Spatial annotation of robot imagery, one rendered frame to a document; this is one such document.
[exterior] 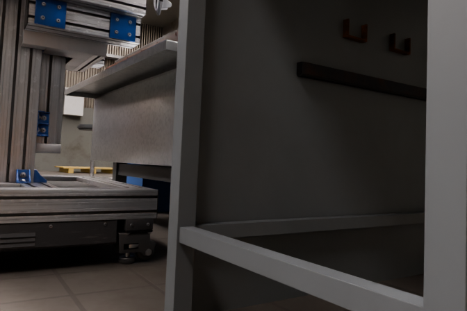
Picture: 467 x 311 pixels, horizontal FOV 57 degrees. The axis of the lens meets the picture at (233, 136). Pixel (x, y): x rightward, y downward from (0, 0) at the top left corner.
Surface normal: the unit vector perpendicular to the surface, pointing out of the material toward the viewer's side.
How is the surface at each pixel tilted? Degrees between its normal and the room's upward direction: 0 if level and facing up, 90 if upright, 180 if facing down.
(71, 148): 90
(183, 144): 90
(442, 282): 90
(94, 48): 90
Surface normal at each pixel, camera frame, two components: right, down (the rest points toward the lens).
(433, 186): -0.83, -0.07
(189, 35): 0.56, -0.03
